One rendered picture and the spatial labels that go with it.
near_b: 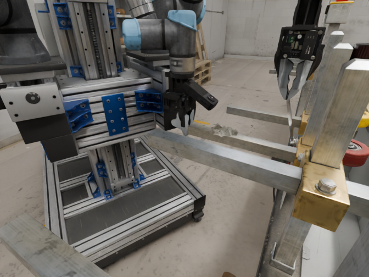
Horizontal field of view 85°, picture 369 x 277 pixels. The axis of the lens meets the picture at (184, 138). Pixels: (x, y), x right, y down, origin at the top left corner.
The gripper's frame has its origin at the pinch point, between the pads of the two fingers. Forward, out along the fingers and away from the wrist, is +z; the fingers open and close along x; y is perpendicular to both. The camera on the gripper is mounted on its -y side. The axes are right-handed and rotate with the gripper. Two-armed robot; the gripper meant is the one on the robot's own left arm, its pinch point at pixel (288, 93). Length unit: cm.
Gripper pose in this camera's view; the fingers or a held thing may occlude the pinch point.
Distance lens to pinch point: 54.8
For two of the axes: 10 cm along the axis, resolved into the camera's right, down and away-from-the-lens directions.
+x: 8.7, 2.4, -4.3
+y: -5.0, 4.3, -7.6
